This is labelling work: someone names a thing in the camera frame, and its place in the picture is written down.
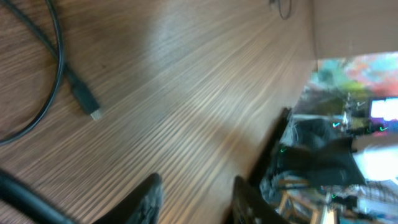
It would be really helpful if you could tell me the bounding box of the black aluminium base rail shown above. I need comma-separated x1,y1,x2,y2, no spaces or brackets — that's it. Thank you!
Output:
248,108,292,191

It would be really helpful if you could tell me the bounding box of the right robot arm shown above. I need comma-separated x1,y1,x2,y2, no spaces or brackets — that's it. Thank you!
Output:
277,119,397,185

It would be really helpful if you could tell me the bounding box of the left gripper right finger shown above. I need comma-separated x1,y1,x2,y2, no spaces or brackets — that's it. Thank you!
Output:
228,176,289,224

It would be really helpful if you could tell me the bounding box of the thick black USB cable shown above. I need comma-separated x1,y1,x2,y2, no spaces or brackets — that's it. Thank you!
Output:
0,0,103,146

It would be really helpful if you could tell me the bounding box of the left camera black cable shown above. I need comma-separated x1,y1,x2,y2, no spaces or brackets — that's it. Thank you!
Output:
0,169,78,224

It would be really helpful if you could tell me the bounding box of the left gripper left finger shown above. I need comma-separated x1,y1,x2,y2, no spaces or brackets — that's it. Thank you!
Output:
94,173,164,224

